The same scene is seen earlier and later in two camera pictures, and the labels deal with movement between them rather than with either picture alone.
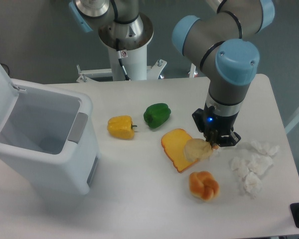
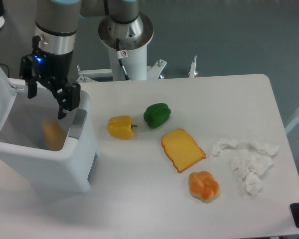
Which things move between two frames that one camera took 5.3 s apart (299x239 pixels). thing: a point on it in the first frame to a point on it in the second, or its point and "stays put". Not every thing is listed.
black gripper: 218,129 to 55,70
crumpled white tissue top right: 266,149 stays put
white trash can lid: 3,95 stays put
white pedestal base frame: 153,72 stays put
